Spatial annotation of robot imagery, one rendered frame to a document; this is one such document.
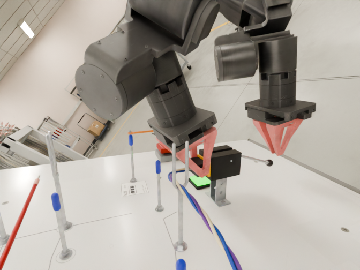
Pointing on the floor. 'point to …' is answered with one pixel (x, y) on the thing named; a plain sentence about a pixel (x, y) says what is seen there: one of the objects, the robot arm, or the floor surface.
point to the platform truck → (101, 132)
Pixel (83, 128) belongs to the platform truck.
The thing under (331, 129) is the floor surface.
